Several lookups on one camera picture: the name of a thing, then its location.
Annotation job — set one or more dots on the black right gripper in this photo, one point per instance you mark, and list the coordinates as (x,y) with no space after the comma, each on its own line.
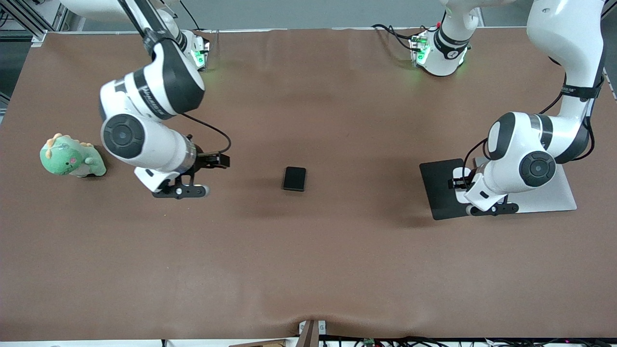
(206,160)

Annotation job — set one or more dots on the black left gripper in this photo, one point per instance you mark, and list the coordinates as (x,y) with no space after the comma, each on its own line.
(458,183)

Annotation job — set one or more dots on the black phone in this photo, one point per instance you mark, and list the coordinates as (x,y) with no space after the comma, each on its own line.
(294,179)

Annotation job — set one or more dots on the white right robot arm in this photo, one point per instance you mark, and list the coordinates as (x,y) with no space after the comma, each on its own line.
(159,144)

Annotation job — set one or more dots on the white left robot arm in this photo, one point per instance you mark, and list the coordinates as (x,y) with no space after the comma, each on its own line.
(569,38)

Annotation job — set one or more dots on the black mouse pad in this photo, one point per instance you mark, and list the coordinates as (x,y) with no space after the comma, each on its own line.
(436,193)

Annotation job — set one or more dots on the silver laptop with apple logo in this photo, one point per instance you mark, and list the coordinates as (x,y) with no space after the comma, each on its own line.
(564,197)

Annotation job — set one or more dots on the brown table cover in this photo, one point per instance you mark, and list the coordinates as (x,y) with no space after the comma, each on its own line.
(308,265)

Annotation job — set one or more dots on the green dinosaur plush toy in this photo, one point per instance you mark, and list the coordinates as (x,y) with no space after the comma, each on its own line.
(62,159)

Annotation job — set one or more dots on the white post bracket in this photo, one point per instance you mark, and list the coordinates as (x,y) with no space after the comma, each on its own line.
(322,328)

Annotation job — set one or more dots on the brown camera post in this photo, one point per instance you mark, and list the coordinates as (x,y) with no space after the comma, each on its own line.
(308,337)

